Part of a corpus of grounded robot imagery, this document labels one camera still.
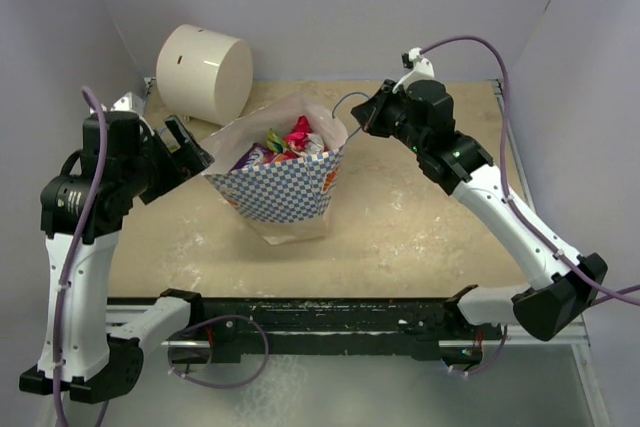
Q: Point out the blue checkered paper bag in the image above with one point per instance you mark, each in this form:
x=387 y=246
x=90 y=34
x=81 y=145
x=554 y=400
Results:
x=282 y=200

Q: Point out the red Real snack bag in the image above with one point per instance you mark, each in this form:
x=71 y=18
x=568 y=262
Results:
x=298 y=138

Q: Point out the purple Fox's berries candy bag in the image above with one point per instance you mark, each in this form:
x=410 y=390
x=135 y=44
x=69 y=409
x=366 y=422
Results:
x=256 y=155

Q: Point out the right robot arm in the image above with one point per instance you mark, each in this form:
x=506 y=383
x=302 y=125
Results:
x=561 y=282

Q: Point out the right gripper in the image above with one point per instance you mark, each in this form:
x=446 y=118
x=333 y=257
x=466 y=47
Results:
x=371 y=113

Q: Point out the green Fox's candy bag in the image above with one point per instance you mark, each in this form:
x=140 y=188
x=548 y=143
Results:
x=275 y=142

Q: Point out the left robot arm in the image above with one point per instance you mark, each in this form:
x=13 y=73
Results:
x=83 y=209

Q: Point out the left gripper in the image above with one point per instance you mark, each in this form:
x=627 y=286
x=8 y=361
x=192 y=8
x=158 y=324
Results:
x=183 y=163

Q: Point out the white cylindrical container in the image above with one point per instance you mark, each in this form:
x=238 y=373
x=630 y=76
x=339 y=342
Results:
x=204 y=74

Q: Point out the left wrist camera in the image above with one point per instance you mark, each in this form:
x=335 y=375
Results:
x=130 y=102

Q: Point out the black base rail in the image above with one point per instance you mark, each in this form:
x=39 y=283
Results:
x=422 y=329

